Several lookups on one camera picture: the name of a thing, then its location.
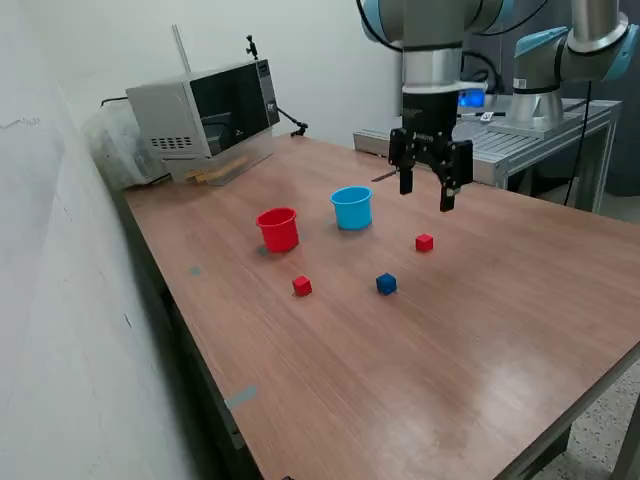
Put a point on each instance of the long grey tape strip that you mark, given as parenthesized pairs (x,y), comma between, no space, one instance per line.
(241,397)

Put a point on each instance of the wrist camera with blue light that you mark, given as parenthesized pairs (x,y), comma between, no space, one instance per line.
(472,97)

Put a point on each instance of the thin metal rod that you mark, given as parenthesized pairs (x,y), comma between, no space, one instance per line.
(182,50)

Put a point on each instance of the small black camera mount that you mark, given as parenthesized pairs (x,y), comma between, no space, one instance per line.
(251,47)

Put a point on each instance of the clear plastic container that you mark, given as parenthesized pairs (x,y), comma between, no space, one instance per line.
(250,155)

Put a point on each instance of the silver microwave oven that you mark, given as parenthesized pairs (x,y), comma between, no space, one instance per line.
(170,120)

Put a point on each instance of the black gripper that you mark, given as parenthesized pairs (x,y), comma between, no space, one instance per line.
(430,125)

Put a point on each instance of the black tape strip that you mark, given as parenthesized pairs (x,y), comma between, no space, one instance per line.
(382,177)

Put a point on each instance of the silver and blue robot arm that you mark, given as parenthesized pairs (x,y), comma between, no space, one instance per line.
(430,55)

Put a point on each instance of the dark curtain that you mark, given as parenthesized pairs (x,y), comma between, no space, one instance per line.
(502,70)

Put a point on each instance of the blue cube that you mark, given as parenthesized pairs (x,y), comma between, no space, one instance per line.
(386,284)

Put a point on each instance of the blue plastic bin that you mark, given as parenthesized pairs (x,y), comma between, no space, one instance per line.
(352,212)

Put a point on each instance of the grey-blue tape piece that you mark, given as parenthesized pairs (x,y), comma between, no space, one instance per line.
(195,271)
(262,251)

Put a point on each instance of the wooden pieces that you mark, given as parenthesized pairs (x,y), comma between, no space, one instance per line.
(215,172)

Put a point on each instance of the red plastic bin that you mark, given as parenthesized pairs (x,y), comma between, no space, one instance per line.
(277,232)

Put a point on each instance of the red cube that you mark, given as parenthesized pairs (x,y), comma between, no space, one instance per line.
(424,243)
(302,286)

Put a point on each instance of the white tag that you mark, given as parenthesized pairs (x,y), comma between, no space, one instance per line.
(486,117)

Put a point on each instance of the clear plastic bag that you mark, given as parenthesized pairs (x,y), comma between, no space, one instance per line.
(117,150)

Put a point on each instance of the aluminium robot base table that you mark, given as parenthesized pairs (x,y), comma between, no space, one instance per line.
(500,145)

